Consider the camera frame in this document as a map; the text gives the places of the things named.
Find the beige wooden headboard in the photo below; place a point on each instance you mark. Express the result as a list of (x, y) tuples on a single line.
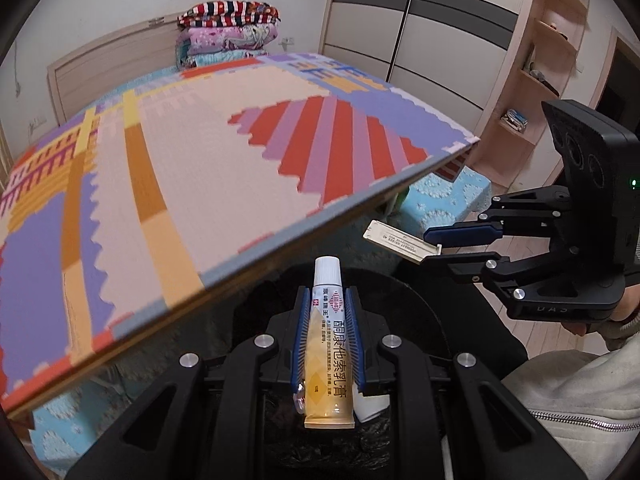
[(100, 75)]

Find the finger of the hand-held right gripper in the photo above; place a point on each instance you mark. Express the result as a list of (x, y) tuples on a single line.
[(475, 270), (460, 234)]

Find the person's right hand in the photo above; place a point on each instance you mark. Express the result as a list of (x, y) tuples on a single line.
[(577, 328)]

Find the colourful patterned foam mat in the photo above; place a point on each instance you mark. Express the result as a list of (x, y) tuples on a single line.
[(175, 160)]

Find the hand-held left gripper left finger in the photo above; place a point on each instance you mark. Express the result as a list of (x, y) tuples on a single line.
[(300, 330)]

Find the blue pink folded quilt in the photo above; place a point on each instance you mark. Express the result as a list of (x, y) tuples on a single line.
[(215, 57)]

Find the white wardrobe with grey stripes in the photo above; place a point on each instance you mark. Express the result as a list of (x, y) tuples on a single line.
[(450, 35)]

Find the stack of books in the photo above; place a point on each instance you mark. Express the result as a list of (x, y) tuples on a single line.
[(515, 120)]

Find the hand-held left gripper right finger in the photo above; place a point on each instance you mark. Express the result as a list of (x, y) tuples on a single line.
[(354, 330)]

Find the pink floral folded quilt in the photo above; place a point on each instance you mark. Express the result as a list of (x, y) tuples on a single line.
[(225, 37)]

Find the yellow white ointment tube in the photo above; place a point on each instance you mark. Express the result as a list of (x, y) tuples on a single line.
[(330, 360)]

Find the striped folded blanket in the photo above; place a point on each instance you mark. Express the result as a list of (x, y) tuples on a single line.
[(230, 12)]

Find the beige open shelf unit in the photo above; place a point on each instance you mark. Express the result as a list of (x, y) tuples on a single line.
[(550, 10)]

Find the beige plastic strip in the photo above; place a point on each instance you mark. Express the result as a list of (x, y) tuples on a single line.
[(400, 240)]

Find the person's grey jacket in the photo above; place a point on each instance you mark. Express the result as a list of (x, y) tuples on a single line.
[(575, 400)]

